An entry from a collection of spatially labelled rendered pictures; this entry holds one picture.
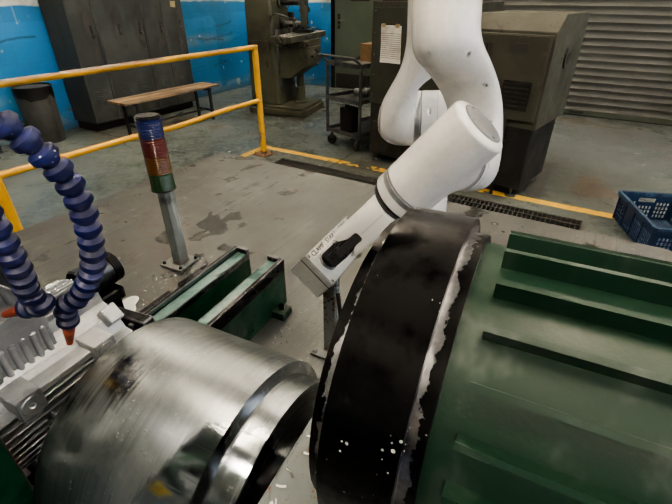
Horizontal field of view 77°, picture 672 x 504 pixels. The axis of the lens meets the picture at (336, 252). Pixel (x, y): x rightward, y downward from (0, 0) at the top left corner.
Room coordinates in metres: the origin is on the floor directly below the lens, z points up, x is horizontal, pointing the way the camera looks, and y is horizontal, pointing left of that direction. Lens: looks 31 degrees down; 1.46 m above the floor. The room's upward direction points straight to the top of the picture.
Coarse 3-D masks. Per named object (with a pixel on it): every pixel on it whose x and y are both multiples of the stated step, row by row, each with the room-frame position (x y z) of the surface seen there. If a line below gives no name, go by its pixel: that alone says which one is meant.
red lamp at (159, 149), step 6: (162, 138) 1.02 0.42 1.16; (144, 144) 1.00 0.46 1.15; (150, 144) 1.00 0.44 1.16; (156, 144) 1.00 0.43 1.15; (162, 144) 1.02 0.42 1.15; (144, 150) 1.00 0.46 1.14; (150, 150) 1.00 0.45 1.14; (156, 150) 1.00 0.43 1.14; (162, 150) 1.01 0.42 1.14; (144, 156) 1.01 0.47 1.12; (150, 156) 1.00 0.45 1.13; (156, 156) 1.00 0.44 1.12; (162, 156) 1.01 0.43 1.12
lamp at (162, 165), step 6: (168, 156) 1.03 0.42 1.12; (150, 162) 1.00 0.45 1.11; (156, 162) 1.00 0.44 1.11; (162, 162) 1.01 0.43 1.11; (168, 162) 1.02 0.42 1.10; (150, 168) 1.00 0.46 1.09; (156, 168) 1.00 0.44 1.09; (162, 168) 1.01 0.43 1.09; (168, 168) 1.02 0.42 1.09; (150, 174) 1.00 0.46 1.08; (156, 174) 1.00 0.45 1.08; (162, 174) 1.00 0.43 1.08
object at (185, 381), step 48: (144, 336) 0.33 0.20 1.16; (192, 336) 0.33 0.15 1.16; (96, 384) 0.27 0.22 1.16; (144, 384) 0.27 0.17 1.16; (192, 384) 0.26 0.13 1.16; (240, 384) 0.26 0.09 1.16; (288, 384) 0.28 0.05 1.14; (48, 432) 0.24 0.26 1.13; (96, 432) 0.23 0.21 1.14; (144, 432) 0.22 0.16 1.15; (192, 432) 0.22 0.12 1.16; (240, 432) 0.22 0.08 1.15; (288, 432) 0.24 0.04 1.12; (48, 480) 0.21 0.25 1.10; (96, 480) 0.20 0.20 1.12; (144, 480) 0.19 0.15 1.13; (192, 480) 0.19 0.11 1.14; (240, 480) 0.19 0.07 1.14
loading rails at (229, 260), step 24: (216, 264) 0.83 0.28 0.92; (240, 264) 0.86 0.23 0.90; (264, 264) 0.84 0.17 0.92; (192, 288) 0.74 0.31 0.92; (216, 288) 0.78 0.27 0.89; (240, 288) 0.74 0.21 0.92; (264, 288) 0.77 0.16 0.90; (144, 312) 0.65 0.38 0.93; (168, 312) 0.66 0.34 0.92; (192, 312) 0.70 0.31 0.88; (216, 312) 0.66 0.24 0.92; (240, 312) 0.69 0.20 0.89; (264, 312) 0.76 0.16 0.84; (288, 312) 0.79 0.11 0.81; (240, 336) 0.68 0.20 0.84
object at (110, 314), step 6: (54, 282) 0.52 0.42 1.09; (108, 306) 0.47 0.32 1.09; (114, 306) 0.47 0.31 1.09; (102, 312) 0.45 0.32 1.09; (108, 312) 0.46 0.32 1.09; (114, 312) 0.46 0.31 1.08; (120, 312) 0.47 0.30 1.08; (102, 318) 0.46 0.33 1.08; (108, 318) 0.45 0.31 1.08; (114, 318) 0.46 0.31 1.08; (120, 318) 0.46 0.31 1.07; (108, 324) 0.45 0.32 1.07
